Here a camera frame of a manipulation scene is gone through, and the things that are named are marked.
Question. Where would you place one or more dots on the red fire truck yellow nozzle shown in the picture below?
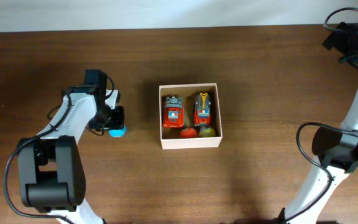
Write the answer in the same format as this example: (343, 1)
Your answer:
(202, 111)

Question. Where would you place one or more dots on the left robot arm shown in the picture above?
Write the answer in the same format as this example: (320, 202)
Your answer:
(51, 175)

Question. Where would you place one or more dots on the cardboard box container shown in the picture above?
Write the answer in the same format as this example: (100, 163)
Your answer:
(170, 138)

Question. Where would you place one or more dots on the blue toy ball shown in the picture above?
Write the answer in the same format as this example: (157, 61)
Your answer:
(117, 133)

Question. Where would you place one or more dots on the orange toy ball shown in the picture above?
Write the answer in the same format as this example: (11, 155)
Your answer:
(188, 133)

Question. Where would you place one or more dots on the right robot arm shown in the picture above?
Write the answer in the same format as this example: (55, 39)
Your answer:
(335, 153)

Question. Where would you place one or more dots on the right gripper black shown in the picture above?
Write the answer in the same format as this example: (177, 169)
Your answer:
(338, 40)

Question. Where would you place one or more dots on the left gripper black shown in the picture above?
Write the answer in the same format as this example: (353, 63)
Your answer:
(119, 124)

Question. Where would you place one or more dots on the red fire truck grey top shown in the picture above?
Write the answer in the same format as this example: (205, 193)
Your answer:
(173, 112)

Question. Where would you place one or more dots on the yellow toy ball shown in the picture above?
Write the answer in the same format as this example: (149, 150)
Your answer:
(207, 132)

